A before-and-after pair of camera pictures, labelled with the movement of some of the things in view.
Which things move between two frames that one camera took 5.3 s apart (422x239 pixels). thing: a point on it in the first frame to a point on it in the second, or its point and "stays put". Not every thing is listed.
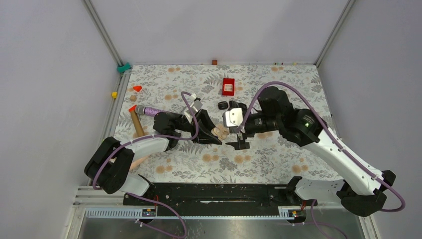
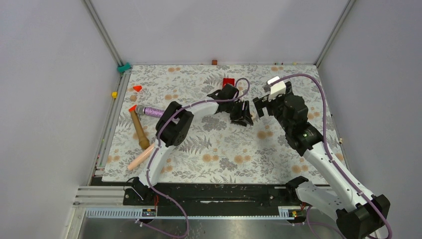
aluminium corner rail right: (348, 7) stays put
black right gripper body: (241, 143) to (272, 106)
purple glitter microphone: (142, 110) stays put
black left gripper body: (200, 116) to (236, 113)
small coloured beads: (277, 63) stays put
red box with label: (228, 86) stays put
